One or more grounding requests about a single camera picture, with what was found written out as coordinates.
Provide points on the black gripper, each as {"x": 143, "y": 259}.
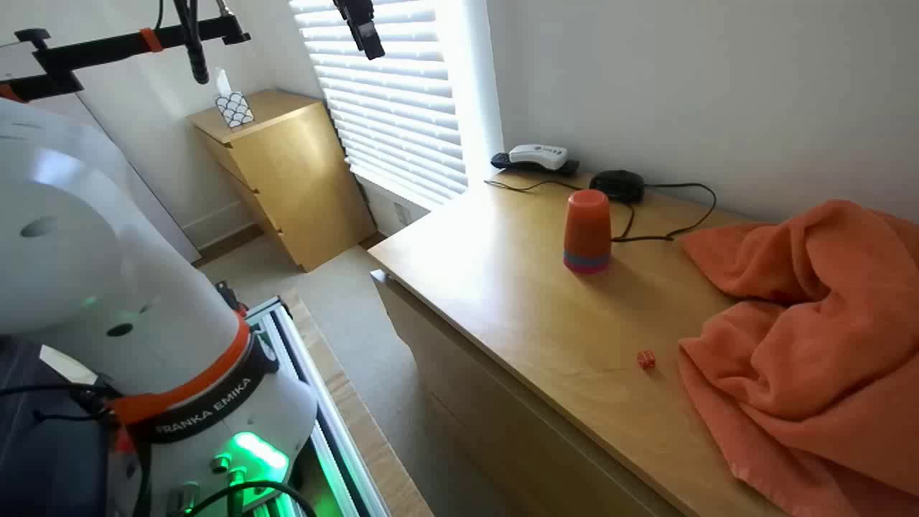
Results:
{"x": 357, "y": 12}

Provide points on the red plastic cup purple rim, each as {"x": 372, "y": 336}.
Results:
{"x": 586, "y": 230}

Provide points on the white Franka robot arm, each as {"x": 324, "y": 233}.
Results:
{"x": 95, "y": 238}

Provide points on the white window blinds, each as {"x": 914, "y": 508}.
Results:
{"x": 392, "y": 115}

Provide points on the patterned tissue box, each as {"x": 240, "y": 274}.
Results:
{"x": 232, "y": 103}

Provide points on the small wooden cabinet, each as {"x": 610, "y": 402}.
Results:
{"x": 287, "y": 182}

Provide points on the white handheld device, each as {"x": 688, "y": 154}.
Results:
{"x": 534, "y": 154}

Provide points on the black bar with orange tape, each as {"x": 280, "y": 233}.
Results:
{"x": 95, "y": 46}

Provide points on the black round puck device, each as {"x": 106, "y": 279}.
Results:
{"x": 619, "y": 185}

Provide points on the light wooden dresser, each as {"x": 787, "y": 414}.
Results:
{"x": 534, "y": 326}

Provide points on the small red plastic piece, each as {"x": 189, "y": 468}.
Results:
{"x": 647, "y": 360}

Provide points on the orange fleece blanket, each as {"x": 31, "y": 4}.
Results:
{"x": 812, "y": 333}

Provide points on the dark box beside robot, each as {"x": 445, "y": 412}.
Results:
{"x": 37, "y": 448}

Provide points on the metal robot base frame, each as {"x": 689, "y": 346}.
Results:
{"x": 316, "y": 412}

